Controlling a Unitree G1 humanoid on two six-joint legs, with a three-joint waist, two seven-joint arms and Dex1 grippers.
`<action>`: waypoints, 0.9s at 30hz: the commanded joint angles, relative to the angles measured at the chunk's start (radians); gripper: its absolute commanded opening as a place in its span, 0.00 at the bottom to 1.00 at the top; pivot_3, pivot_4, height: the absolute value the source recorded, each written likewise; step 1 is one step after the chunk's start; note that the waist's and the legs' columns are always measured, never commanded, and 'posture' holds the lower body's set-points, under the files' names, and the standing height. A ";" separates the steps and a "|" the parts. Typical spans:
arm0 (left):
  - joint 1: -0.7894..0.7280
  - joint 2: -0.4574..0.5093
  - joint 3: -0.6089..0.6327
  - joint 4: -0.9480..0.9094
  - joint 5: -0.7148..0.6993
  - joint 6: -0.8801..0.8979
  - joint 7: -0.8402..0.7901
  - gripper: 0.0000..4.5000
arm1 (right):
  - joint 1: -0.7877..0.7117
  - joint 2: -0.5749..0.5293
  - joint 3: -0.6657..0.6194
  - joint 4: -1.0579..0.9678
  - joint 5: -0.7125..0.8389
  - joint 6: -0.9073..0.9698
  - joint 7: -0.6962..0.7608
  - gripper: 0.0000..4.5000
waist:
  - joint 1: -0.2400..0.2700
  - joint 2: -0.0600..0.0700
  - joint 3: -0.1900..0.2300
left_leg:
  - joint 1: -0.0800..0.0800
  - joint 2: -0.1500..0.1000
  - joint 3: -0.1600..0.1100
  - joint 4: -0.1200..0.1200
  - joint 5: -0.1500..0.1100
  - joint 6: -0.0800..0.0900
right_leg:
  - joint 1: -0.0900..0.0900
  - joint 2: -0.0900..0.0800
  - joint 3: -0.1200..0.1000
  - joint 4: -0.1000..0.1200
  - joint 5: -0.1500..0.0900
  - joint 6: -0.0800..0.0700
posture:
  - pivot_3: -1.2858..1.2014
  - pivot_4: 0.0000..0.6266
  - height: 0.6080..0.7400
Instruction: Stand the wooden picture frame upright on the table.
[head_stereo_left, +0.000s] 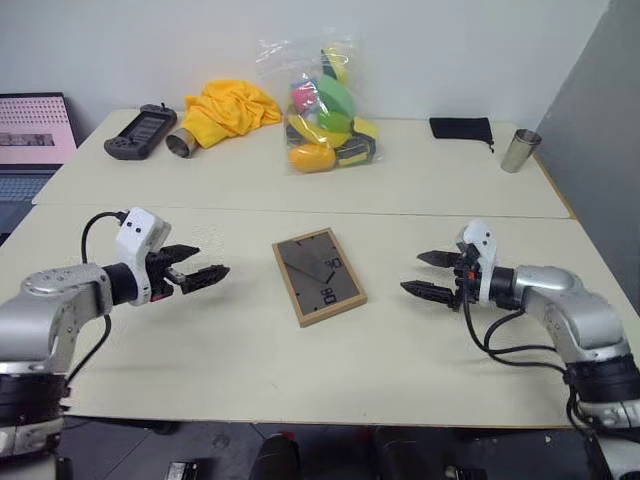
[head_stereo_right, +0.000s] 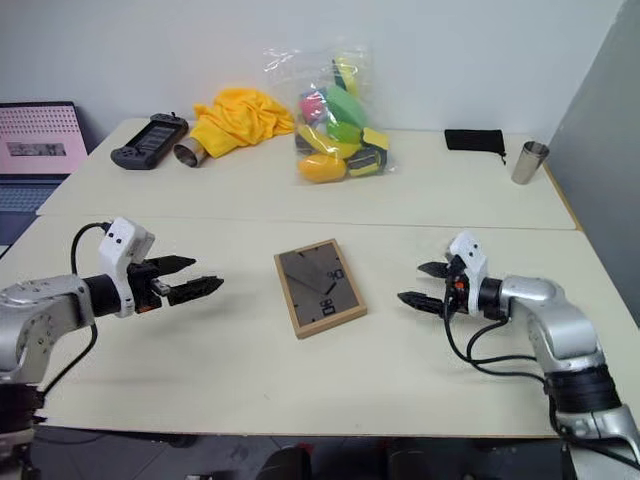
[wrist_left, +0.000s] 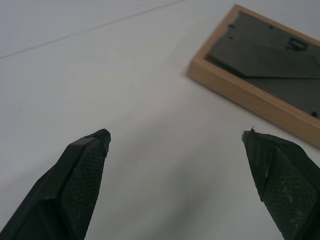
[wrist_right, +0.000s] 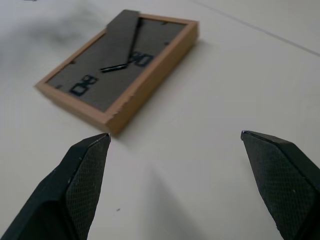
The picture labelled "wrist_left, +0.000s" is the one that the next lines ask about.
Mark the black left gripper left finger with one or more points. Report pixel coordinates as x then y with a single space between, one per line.
62 190

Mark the wooden framed tray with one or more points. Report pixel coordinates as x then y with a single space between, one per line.
252 82

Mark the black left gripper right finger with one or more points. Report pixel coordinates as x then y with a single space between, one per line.
285 185

